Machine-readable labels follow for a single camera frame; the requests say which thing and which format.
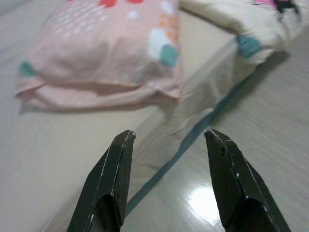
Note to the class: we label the bed with cream sheet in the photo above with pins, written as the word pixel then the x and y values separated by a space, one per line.
pixel 48 149

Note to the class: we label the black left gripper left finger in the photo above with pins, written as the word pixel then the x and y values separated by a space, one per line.
pixel 106 183

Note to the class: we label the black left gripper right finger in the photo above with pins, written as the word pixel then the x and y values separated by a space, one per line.
pixel 236 188

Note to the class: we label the teal bed base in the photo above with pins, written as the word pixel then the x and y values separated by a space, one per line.
pixel 183 145

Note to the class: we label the cream cartoon print quilt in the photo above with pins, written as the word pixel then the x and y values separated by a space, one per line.
pixel 253 26

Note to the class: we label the pink pillow with orange patches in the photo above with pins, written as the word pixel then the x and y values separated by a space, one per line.
pixel 101 58

